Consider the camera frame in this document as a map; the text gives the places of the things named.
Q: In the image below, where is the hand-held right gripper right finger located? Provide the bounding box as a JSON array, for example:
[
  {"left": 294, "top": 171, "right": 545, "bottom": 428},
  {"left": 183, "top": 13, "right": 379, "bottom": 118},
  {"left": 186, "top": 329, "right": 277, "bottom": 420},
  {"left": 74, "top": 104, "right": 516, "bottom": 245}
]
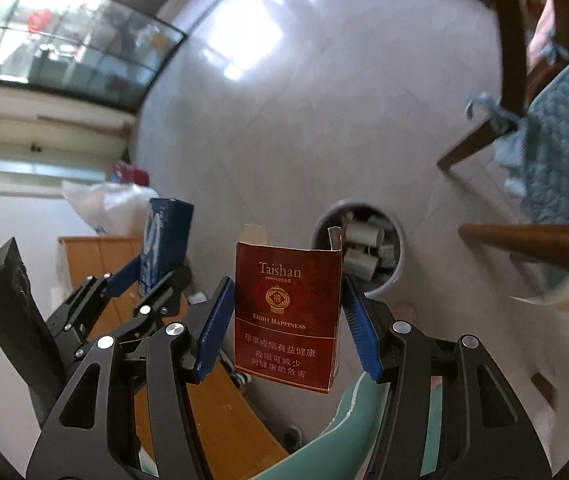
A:
[{"left": 342, "top": 275, "right": 553, "bottom": 480}]

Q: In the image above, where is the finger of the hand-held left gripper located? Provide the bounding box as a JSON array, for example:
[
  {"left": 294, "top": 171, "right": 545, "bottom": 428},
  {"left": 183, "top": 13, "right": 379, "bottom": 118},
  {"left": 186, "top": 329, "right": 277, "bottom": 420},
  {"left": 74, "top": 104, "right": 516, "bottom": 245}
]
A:
[
  {"left": 95, "top": 264, "right": 193, "bottom": 361},
  {"left": 46, "top": 254, "right": 146, "bottom": 358}
]

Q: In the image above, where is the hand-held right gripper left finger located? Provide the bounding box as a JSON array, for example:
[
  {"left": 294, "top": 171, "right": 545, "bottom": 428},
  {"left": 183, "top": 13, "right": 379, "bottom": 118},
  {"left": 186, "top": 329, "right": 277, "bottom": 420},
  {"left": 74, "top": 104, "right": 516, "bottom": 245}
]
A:
[{"left": 25, "top": 276, "right": 236, "bottom": 480}]

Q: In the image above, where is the blue cigarette pack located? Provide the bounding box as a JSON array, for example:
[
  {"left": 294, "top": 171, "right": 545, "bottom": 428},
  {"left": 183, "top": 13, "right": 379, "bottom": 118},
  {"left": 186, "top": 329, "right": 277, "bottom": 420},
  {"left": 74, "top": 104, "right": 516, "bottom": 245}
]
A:
[{"left": 138, "top": 197, "right": 195, "bottom": 297}]

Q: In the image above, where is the red cigarette pack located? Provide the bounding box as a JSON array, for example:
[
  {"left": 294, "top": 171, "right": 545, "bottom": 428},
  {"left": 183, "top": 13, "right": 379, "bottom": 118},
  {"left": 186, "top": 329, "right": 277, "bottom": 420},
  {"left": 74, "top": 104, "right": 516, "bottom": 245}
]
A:
[{"left": 233, "top": 223, "right": 344, "bottom": 394}]

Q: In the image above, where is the white round trash bin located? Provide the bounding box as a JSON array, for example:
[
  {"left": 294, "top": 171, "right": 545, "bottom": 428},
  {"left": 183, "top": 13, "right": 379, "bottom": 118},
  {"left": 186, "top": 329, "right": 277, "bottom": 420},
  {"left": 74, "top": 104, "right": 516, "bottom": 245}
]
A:
[{"left": 311, "top": 199, "right": 409, "bottom": 298}]

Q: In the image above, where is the grey cylinder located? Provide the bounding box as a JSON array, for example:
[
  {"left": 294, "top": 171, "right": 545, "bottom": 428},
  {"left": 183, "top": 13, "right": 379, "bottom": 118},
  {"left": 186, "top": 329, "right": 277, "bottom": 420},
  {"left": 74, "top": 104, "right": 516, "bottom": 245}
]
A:
[
  {"left": 347, "top": 220, "right": 384, "bottom": 249},
  {"left": 347, "top": 252, "right": 381, "bottom": 279}
]

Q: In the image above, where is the white plastic bag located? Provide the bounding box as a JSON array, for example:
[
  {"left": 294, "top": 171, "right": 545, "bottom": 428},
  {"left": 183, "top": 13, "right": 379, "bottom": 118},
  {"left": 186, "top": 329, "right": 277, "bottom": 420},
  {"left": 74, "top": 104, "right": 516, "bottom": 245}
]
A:
[{"left": 61, "top": 179, "right": 161, "bottom": 237}]

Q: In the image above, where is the red packet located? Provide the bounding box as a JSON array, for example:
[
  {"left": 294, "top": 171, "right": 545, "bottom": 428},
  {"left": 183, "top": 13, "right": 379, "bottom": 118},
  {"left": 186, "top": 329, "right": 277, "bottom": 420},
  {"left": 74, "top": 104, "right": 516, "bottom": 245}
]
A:
[{"left": 111, "top": 160, "right": 149, "bottom": 187}]

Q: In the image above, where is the cream cabinet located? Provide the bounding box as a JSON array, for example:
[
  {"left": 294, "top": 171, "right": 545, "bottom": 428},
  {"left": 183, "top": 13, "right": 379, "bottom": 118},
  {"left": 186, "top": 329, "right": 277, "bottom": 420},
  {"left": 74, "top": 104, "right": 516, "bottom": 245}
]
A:
[{"left": 0, "top": 82, "right": 136, "bottom": 183}]

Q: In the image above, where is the brown wooden chair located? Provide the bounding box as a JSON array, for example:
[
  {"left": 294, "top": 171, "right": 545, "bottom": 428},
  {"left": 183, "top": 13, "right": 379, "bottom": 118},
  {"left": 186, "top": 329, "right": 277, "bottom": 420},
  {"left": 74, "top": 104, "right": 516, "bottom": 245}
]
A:
[{"left": 458, "top": 222, "right": 569, "bottom": 272}]

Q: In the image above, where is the glass door cabinet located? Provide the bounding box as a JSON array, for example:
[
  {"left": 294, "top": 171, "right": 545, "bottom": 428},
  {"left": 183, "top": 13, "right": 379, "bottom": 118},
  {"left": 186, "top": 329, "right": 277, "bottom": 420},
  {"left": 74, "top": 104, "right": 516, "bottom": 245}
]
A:
[{"left": 0, "top": 0, "right": 186, "bottom": 111}]

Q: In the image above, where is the blue quilted seat cushion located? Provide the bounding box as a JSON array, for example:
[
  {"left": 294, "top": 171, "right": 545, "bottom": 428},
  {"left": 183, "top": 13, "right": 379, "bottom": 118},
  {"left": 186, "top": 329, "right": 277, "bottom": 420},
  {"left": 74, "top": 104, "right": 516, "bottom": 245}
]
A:
[{"left": 466, "top": 62, "right": 569, "bottom": 291}]

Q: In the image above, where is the dark wooden chair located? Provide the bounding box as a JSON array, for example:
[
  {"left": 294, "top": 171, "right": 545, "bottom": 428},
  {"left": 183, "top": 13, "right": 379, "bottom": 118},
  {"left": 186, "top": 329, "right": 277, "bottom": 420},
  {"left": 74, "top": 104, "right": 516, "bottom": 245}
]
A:
[{"left": 437, "top": 0, "right": 569, "bottom": 173}]

